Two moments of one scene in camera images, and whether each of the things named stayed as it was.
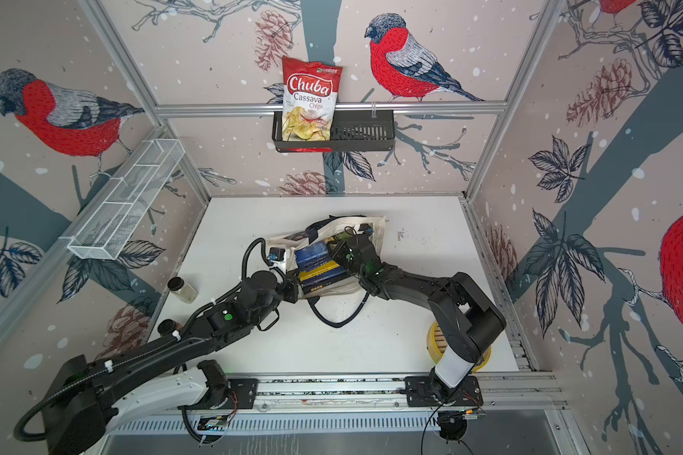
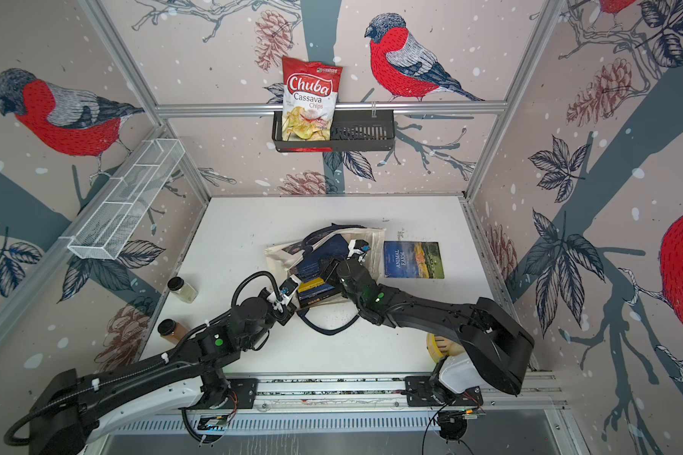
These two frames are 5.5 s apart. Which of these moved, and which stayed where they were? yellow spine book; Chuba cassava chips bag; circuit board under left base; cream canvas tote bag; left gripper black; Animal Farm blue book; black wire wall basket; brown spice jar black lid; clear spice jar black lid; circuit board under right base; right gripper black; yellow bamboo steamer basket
Moved: left gripper black; right gripper black; cream canvas tote bag; yellow spine book; Animal Farm blue book
Stayed: circuit board under left base; clear spice jar black lid; yellow bamboo steamer basket; circuit board under right base; brown spice jar black lid; Chuba cassava chips bag; black wire wall basket
